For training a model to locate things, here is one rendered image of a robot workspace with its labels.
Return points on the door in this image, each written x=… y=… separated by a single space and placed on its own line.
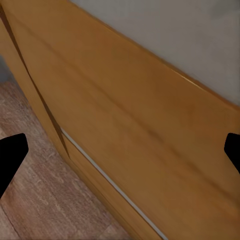
x=137 y=97

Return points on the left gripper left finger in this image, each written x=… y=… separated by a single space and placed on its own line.
x=13 y=150

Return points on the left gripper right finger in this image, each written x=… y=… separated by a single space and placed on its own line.
x=232 y=149

